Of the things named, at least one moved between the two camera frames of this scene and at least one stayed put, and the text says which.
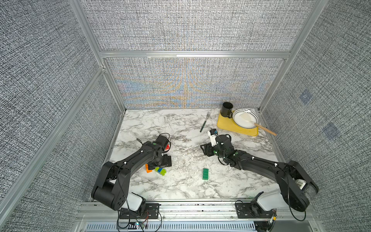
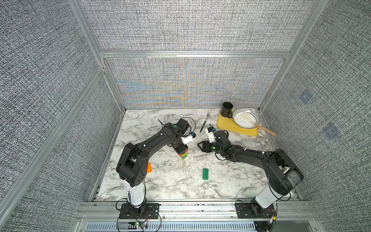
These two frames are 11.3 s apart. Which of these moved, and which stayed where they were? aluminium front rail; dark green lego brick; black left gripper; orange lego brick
Moved: black left gripper
Stayed: aluminium front rail; dark green lego brick; orange lego brick
